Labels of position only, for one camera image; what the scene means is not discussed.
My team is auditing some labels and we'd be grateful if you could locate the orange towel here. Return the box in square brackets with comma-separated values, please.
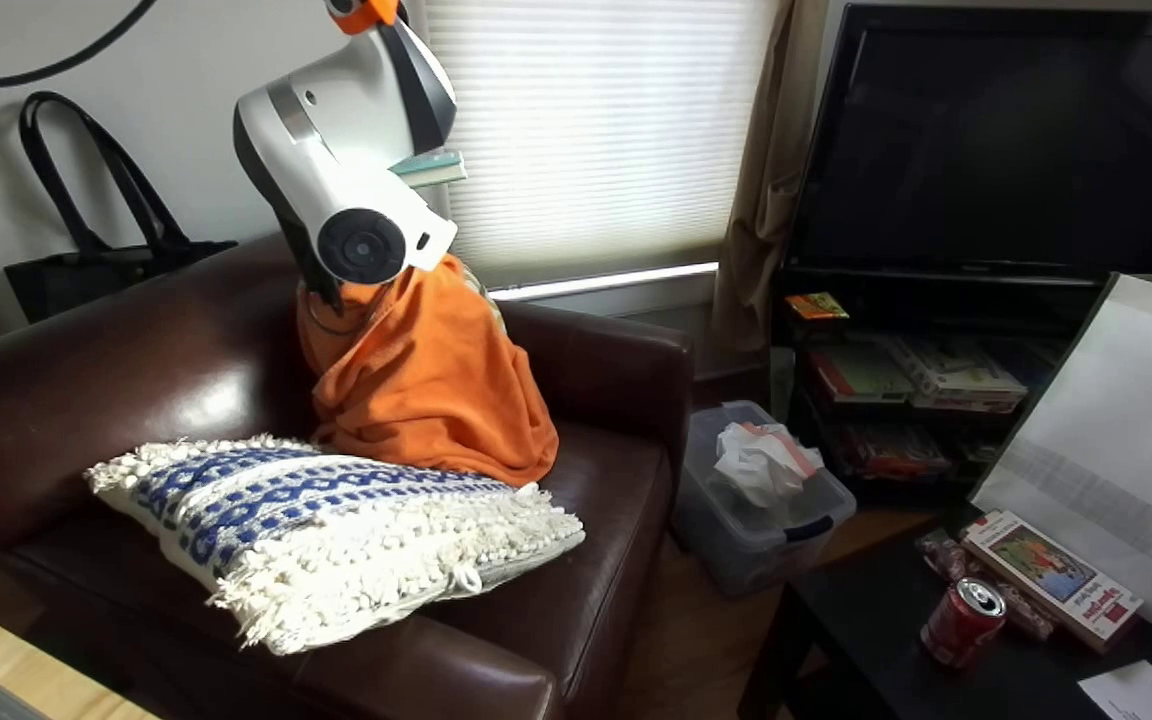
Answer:
[293, 250, 566, 493]

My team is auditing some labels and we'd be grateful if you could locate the reddish book stack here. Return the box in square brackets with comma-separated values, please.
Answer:
[810, 335, 920, 409]

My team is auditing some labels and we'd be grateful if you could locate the pale book stack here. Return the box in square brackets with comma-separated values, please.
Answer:
[901, 347, 1033, 416]

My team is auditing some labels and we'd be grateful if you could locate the brown leather sofa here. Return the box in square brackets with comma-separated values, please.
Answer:
[0, 232, 700, 720]

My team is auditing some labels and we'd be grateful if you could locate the white window sill strip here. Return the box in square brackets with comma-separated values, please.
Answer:
[484, 255, 726, 307]

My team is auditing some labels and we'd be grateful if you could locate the crumpled white plastic bag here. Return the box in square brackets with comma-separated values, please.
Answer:
[714, 420, 827, 513]

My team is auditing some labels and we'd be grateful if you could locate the white window blind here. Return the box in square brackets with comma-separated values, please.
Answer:
[413, 0, 785, 270]

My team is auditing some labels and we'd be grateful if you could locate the yellow sticky note pad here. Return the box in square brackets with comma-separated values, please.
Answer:
[785, 287, 858, 328]

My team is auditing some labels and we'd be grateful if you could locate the grey plastic storage bin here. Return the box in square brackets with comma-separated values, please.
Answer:
[674, 397, 866, 597]

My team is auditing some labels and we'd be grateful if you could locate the beige curtain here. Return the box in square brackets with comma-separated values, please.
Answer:
[714, 0, 849, 357]

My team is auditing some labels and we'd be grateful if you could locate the blue white fringed pillow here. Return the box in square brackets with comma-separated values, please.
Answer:
[85, 430, 592, 659]

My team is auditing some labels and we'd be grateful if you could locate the dark red shelf item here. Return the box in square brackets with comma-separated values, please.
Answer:
[839, 420, 960, 483]

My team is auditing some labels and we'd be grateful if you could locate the black television stand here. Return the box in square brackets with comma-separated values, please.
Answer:
[769, 265, 1111, 513]

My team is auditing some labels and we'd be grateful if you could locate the black coffee table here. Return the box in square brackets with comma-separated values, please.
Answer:
[741, 536, 1152, 720]

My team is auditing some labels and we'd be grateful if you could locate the red soda can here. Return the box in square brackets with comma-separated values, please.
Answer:
[917, 574, 1012, 670]

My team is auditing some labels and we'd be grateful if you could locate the black flat screen television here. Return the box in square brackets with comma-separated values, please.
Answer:
[790, 3, 1152, 291]

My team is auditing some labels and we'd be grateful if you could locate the white red game box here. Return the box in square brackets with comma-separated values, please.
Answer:
[960, 508, 1147, 653]

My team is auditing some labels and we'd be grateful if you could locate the large white paper bag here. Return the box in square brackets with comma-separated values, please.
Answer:
[973, 250, 1152, 668]

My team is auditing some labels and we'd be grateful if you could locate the light wooden table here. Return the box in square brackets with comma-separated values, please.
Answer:
[0, 589, 160, 720]

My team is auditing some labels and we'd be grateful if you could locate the white paper sheet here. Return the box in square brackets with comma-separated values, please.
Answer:
[1075, 656, 1152, 720]

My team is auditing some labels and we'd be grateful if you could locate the black cable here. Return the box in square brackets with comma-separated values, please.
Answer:
[0, 0, 160, 91]

